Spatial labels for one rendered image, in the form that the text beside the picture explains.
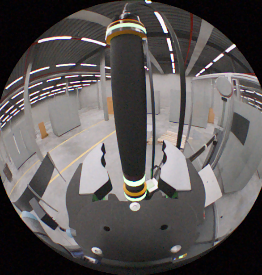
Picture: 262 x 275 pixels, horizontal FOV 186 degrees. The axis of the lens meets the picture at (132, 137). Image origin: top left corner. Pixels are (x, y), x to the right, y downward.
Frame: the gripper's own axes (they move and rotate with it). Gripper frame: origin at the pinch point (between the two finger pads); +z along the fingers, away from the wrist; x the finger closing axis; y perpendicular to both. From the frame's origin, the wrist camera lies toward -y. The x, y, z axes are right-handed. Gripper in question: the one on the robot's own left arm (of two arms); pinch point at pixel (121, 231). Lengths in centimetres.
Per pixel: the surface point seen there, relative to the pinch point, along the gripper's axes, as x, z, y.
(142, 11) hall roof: -501, 162, 122
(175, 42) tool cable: -65, 19, -4
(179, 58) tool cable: -62, 19, -3
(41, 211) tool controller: -7, -57, 15
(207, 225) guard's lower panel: 37, 58, -48
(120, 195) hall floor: 107, 17, 98
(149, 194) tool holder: -36.5, 13.4, -1.6
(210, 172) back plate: -17, 57, -8
